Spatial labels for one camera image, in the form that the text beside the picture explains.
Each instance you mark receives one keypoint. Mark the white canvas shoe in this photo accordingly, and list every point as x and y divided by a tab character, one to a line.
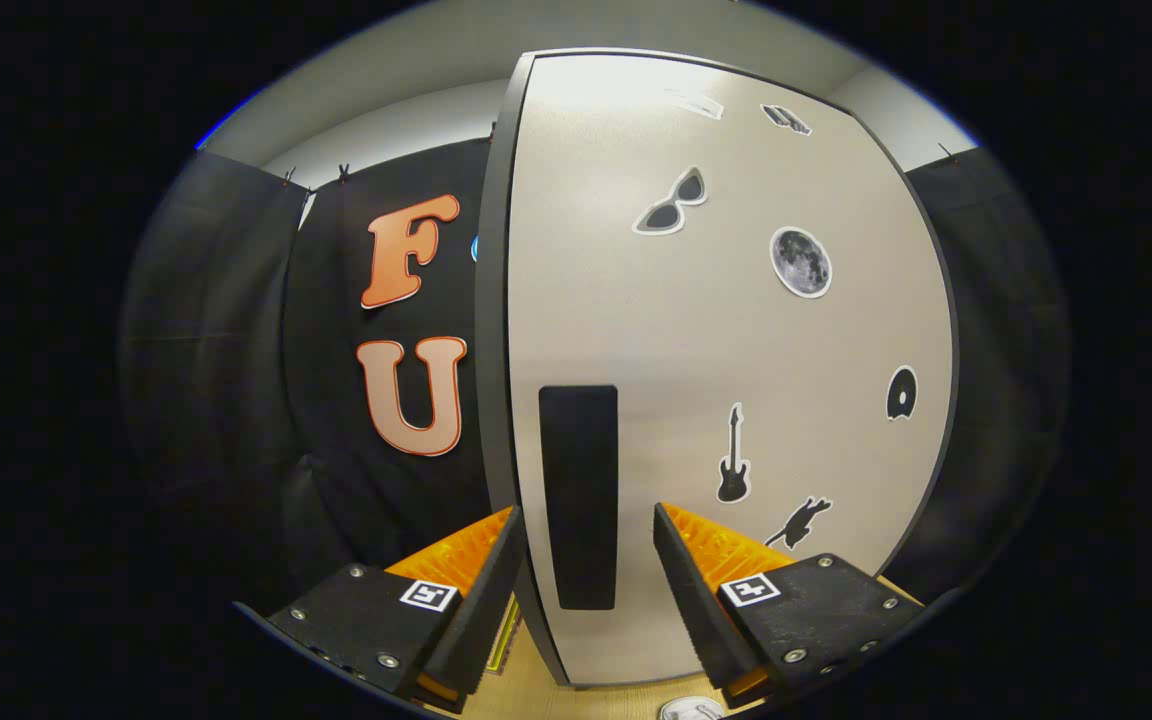
691	710

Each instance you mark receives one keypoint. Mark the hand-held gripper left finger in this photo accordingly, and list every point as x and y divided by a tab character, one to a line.
486	610

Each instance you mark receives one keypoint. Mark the black backdrop cloth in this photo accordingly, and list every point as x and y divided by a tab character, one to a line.
216	350

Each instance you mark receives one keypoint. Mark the stack of books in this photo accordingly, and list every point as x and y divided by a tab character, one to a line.
502	635

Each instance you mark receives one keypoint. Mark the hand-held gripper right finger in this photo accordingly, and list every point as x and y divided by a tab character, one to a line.
696	610

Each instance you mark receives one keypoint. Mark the grey shoe cabinet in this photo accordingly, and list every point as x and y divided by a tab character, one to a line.
491	300

